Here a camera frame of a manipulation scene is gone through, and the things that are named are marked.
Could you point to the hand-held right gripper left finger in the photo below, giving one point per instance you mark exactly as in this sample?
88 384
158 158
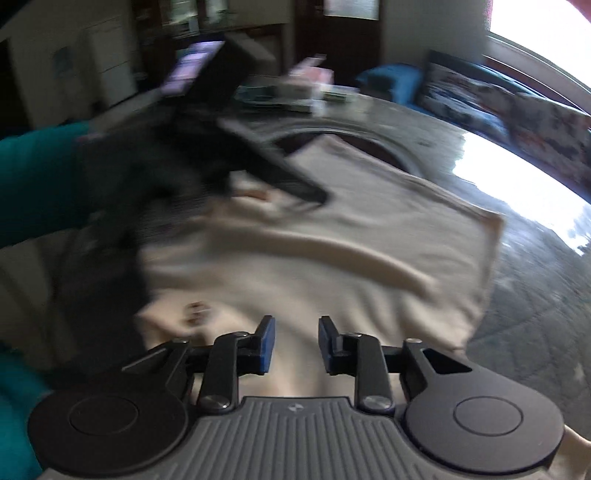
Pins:
268 345

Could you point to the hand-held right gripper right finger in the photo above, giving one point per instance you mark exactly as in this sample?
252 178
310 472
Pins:
325 347

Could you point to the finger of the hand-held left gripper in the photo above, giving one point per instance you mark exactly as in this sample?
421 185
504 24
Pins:
281 170

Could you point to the beige cloth garment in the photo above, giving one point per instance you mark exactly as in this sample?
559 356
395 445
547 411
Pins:
323 258

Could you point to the teal box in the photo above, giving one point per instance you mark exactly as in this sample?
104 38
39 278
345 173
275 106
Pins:
254 94

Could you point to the small white box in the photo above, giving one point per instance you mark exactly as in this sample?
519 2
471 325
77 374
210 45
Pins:
340 93

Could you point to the pink and white box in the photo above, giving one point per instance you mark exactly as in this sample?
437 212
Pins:
309 74

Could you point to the white refrigerator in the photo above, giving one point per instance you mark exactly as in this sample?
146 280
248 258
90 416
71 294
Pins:
113 60

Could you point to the dark wooden cabinet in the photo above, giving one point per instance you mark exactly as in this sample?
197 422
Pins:
184 23

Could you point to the wooden door with glass pane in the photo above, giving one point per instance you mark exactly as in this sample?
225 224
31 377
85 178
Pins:
341 37

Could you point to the printed dark-edged cushion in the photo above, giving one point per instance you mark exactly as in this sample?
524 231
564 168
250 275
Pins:
461 97

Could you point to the person's teal jacket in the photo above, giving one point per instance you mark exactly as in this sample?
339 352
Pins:
14 415

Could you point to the printed pale cushion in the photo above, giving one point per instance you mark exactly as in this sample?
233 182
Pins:
554 134

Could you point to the bright window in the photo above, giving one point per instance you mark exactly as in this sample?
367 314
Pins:
545 32

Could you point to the blue wall poster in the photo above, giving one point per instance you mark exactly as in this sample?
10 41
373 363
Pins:
64 62

